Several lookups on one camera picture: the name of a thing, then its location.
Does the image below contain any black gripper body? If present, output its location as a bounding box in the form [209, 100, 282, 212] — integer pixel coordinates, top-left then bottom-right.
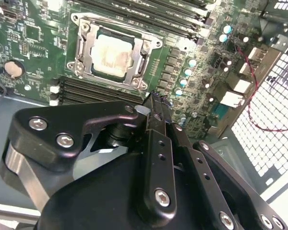
[36, 119, 216, 230]

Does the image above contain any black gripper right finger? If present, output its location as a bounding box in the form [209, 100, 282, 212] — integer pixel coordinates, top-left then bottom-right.
[159, 95, 288, 230]

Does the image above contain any silver CPU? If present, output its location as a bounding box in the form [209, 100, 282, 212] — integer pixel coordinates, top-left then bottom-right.
[90, 33, 135, 79]

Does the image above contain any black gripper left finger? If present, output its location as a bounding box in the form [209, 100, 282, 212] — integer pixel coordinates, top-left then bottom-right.
[0, 92, 178, 222]

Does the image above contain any metal socket cover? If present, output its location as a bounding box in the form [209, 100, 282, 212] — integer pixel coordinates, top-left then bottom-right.
[76, 18, 148, 84]

